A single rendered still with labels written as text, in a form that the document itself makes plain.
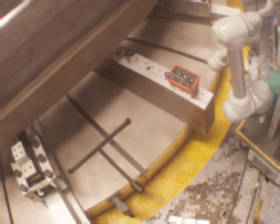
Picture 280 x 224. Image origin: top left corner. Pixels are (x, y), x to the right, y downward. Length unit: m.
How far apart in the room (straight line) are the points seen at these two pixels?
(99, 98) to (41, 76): 0.88
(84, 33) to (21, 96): 0.60
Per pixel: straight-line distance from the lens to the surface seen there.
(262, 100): 2.04
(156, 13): 3.40
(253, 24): 1.62
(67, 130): 2.89
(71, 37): 2.27
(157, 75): 2.47
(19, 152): 2.37
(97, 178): 2.63
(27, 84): 2.22
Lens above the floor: 2.66
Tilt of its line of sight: 58 degrees down
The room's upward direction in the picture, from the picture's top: 23 degrees counter-clockwise
